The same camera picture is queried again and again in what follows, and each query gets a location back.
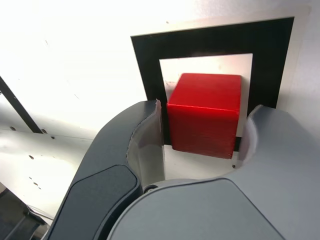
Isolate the red cube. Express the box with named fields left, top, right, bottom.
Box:
left=166, top=72, right=243, bottom=160

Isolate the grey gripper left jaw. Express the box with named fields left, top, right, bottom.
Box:
left=46, top=98, right=167, bottom=240

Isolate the black tape square outline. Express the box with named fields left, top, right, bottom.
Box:
left=130, top=16, right=295, bottom=153

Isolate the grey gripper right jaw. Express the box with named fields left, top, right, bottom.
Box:
left=106, top=104, right=320, bottom=240

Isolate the black tape strip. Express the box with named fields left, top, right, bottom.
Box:
left=0, top=75, right=44, bottom=135

